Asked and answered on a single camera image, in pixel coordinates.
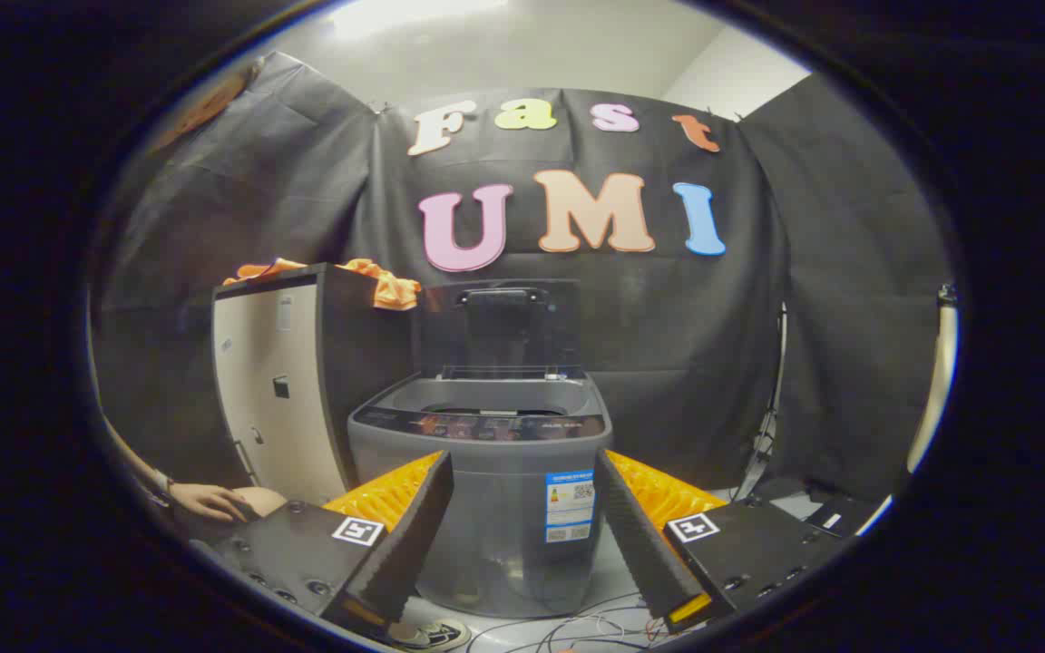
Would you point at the black floor box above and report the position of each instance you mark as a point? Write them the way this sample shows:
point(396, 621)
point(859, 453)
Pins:
point(835, 517)

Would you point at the black backdrop cloth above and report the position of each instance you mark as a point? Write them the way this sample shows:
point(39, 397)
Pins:
point(668, 308)

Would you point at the black light stand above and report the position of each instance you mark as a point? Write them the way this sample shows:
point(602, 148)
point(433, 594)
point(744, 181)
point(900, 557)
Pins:
point(766, 426)

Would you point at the black and white sneaker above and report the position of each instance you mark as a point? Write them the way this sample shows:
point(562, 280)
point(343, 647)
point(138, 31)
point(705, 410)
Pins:
point(432, 635)

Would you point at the dark washing machine lid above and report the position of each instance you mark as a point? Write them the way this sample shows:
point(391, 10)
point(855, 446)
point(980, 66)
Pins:
point(500, 331)

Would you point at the grey washing machine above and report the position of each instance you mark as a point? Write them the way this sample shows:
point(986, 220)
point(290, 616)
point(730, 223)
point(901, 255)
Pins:
point(504, 508)

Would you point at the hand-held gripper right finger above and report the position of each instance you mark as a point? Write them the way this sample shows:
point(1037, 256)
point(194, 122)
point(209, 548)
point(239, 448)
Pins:
point(642, 544)

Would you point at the orange polo shirt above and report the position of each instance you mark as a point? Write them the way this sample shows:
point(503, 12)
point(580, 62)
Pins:
point(391, 288)

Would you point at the wrist watch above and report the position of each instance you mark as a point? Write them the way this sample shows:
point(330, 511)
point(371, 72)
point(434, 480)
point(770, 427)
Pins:
point(161, 488)

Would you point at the black and cream cabinet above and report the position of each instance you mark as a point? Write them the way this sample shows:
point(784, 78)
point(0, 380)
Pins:
point(278, 426)

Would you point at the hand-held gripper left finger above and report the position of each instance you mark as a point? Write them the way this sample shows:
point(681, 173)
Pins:
point(403, 544)

